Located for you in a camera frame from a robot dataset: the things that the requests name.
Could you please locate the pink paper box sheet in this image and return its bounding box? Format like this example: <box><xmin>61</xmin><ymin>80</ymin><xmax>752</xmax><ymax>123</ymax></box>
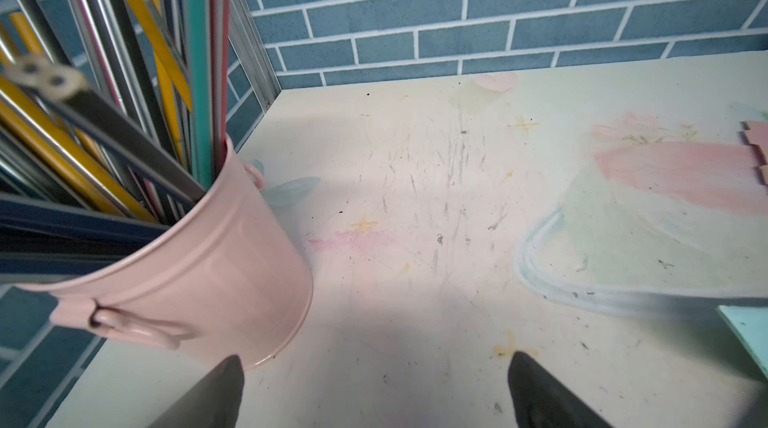
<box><xmin>743</xmin><ymin>121</ymin><xmax>768</xmax><ymax>185</ymax></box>

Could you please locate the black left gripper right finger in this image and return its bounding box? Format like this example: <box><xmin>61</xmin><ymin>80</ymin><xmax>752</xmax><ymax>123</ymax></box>
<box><xmin>507</xmin><ymin>351</ymin><xmax>610</xmax><ymax>428</ymax></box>

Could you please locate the pink metal pencil bucket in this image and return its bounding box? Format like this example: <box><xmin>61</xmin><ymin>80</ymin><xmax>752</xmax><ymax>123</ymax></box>
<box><xmin>25</xmin><ymin>149</ymin><xmax>313</xmax><ymax>368</ymax></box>

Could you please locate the mint green paper box sheet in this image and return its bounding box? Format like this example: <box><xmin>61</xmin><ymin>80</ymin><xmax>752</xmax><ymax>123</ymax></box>
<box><xmin>717</xmin><ymin>305</ymin><xmax>768</xmax><ymax>376</ymax></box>

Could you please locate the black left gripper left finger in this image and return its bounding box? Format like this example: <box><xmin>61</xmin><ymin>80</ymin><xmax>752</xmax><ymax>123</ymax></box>
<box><xmin>150</xmin><ymin>355</ymin><xmax>245</xmax><ymax>428</ymax></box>

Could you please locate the bundle of colored pencils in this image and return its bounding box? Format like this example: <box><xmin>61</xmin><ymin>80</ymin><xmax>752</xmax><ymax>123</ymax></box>
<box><xmin>1</xmin><ymin>0</ymin><xmax>230</xmax><ymax>284</ymax></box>

